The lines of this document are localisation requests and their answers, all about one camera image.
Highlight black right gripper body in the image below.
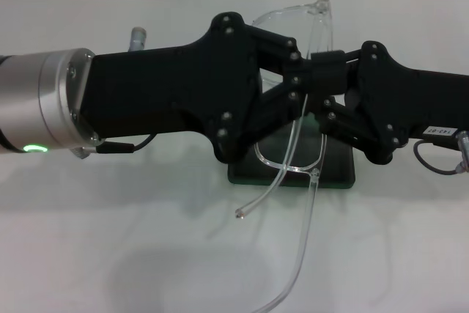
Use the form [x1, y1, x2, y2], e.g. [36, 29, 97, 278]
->
[350, 39, 469, 166]

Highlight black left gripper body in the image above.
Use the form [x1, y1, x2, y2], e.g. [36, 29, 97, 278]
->
[81, 10, 265, 164]

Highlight green glasses case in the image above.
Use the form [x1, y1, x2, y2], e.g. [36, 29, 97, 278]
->
[226, 95, 356, 191]

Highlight clear plastic glasses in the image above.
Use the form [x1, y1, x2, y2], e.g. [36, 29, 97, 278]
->
[234, 0, 336, 313]

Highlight right arm gripper cable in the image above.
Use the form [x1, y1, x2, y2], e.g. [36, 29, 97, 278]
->
[413, 129, 469, 177]

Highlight arm gripper cable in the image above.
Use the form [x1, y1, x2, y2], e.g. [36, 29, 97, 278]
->
[413, 129, 469, 177]
[75, 26, 158, 161]

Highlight left arm gripper cable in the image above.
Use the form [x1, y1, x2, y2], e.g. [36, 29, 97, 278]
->
[75, 26, 158, 161]

